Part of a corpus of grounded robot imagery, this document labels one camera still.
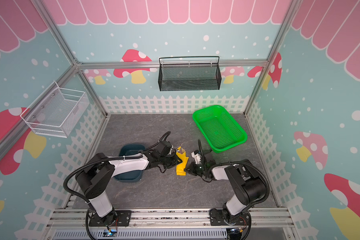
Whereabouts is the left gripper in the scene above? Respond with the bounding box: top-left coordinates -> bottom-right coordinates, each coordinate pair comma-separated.
159,152 -> 184,170

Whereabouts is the yellow paper napkin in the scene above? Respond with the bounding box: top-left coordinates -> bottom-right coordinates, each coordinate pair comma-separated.
176,147 -> 189,176

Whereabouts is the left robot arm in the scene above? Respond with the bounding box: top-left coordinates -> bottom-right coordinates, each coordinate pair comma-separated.
63,140 -> 183,218

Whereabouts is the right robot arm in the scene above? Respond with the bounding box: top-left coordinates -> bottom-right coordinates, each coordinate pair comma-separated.
186,150 -> 270,224

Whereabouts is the dark teal plastic tray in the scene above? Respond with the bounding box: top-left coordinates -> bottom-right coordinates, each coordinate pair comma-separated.
113,143 -> 147,183

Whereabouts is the green plastic basket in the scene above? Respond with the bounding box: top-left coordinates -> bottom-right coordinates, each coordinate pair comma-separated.
193,105 -> 248,153

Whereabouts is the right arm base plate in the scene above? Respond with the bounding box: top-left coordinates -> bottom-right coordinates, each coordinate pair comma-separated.
209,209 -> 252,226

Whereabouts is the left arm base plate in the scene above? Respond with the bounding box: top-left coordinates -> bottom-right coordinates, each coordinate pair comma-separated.
89,210 -> 132,227

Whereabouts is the black wire mesh basket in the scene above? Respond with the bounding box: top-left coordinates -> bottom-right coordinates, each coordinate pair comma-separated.
158,56 -> 222,92

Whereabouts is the white vented cable duct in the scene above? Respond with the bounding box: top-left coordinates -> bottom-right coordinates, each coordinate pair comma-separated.
52,229 -> 229,240

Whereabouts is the white wire mesh basket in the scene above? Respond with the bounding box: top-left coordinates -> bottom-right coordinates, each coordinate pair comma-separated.
20,82 -> 90,138

